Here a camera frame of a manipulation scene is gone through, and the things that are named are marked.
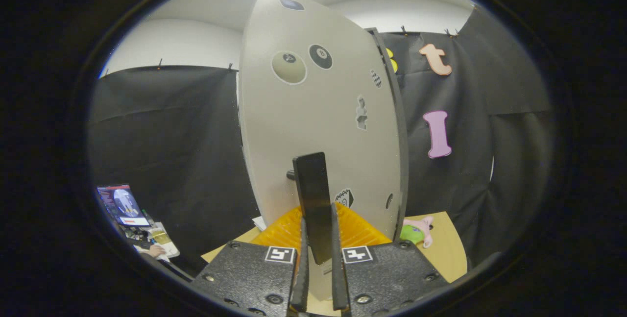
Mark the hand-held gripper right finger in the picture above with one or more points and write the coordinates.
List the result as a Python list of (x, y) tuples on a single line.
[(338, 278)]

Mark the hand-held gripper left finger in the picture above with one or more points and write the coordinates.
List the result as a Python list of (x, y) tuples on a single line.
[(302, 278)]

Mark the dark grey shoe cabinet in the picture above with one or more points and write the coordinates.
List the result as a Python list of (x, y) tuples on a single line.
[(404, 160)]

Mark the open booklet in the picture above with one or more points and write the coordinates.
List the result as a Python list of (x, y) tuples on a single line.
[(166, 243)]

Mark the pink and green plush toy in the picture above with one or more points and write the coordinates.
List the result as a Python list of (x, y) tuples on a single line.
[(411, 233)]

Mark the black backdrop cloth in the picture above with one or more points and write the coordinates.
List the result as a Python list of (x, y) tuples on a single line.
[(171, 150)]

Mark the laptop with lit screen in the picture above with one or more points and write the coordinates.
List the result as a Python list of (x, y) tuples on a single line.
[(125, 204)]

